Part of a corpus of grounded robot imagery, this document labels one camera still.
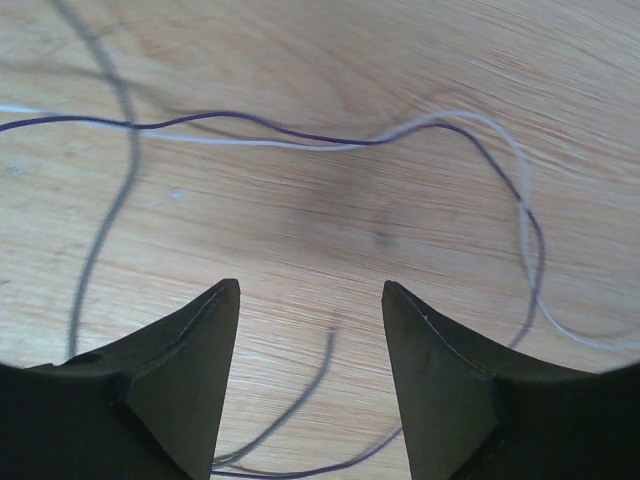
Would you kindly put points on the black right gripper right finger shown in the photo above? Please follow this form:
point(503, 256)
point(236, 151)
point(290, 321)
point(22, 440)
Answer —
point(474, 409)

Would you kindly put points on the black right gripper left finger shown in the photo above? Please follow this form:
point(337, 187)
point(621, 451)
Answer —
point(147, 406)

